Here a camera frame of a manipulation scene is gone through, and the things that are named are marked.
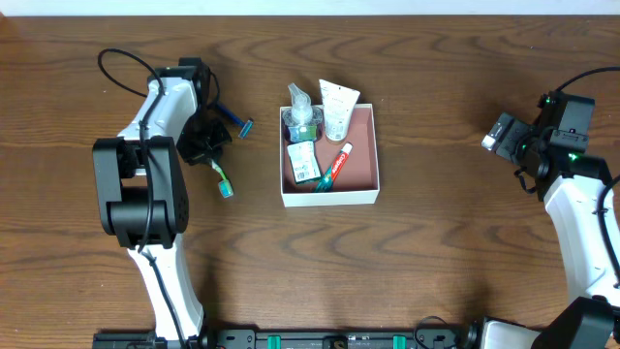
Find blue disposable razor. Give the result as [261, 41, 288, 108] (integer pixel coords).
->
[216, 102, 254, 139]

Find green white toothbrush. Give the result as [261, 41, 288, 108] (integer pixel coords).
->
[210, 160, 233, 199]

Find clear soap pump bottle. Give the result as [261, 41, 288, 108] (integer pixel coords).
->
[282, 83, 323, 143]

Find green white soap packet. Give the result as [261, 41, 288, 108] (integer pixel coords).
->
[287, 141, 322, 184]

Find green toothpaste tube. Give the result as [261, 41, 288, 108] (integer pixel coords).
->
[314, 143, 353, 193]

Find white shampoo tube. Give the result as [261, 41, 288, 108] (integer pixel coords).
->
[319, 79, 360, 143]

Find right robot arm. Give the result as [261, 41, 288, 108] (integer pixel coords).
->
[478, 89, 619, 348]

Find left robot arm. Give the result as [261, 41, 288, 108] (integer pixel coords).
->
[92, 57, 232, 348]

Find white box with pink interior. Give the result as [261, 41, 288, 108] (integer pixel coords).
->
[279, 103, 381, 208]

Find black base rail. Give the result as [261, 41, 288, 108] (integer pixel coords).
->
[91, 328, 471, 349]

